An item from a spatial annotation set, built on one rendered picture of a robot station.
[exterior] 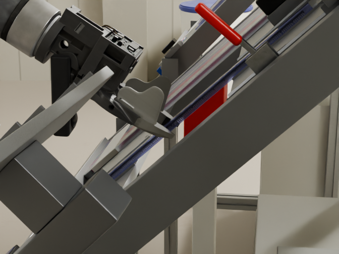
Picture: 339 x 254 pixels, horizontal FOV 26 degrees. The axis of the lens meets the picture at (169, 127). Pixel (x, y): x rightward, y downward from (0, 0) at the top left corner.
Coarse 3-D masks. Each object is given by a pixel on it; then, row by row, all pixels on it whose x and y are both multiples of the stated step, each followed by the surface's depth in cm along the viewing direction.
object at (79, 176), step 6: (102, 144) 148; (96, 150) 144; (90, 156) 140; (96, 156) 142; (84, 162) 139; (90, 162) 138; (84, 168) 134; (78, 174) 131; (78, 180) 129; (84, 180) 131; (30, 234) 107
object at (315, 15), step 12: (312, 0) 101; (312, 12) 92; (276, 24) 106; (300, 24) 91; (312, 24) 84; (252, 36) 120; (264, 36) 107; (288, 36) 91; (300, 36) 82; (276, 48) 90; (240, 72) 95; (252, 72) 89; (240, 84) 87; (228, 96) 87
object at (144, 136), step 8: (168, 112) 129; (144, 136) 120; (128, 144) 129; (136, 144) 120; (120, 152) 128; (128, 152) 119; (112, 160) 127; (120, 160) 119; (144, 160) 105; (104, 168) 126; (112, 168) 116; (128, 168) 101; (136, 168) 101; (120, 176) 102; (128, 176) 97; (136, 176) 99; (120, 184) 97
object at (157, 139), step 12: (300, 12) 93; (288, 24) 93; (276, 36) 94; (240, 60) 96; (228, 72) 96; (216, 84) 97; (204, 96) 97; (192, 108) 98; (180, 120) 99; (144, 144) 100; (132, 156) 101; (120, 168) 102
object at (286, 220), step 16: (272, 208) 145; (288, 208) 145; (304, 208) 145; (320, 208) 145; (336, 208) 145; (256, 224) 138; (272, 224) 138; (288, 224) 138; (304, 224) 138; (320, 224) 138; (336, 224) 138; (256, 240) 131; (272, 240) 131; (288, 240) 131; (304, 240) 131; (320, 240) 131; (336, 240) 131
